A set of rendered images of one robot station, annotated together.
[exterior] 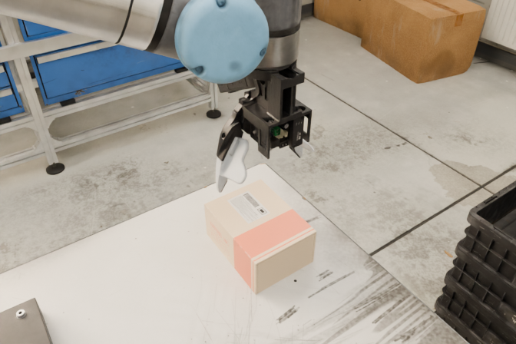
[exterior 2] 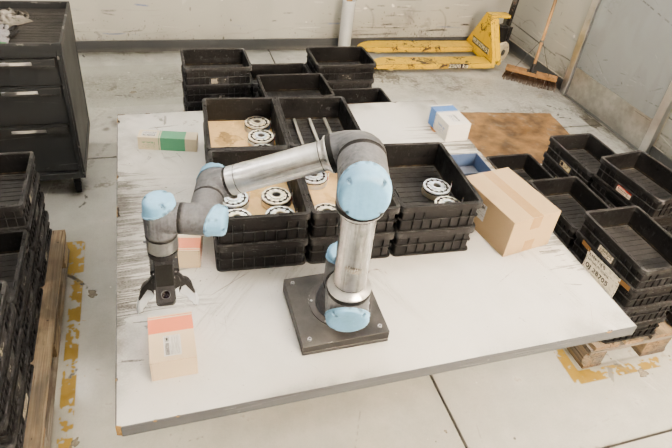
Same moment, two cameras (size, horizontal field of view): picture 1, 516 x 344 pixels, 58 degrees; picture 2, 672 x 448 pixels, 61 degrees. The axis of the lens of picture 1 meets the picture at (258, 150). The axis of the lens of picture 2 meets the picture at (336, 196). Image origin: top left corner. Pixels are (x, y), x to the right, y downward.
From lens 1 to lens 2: 1.72 m
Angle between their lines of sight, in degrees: 106
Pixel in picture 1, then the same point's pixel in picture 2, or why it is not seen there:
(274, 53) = not seen: hidden behind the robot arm
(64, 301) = (290, 357)
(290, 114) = not seen: hidden behind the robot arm
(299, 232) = (156, 319)
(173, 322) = (239, 329)
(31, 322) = (304, 333)
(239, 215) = (181, 340)
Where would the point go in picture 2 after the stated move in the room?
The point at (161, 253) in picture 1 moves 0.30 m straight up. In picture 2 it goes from (231, 368) to (230, 291)
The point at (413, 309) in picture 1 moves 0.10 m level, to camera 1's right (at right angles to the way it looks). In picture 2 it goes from (124, 297) to (95, 288)
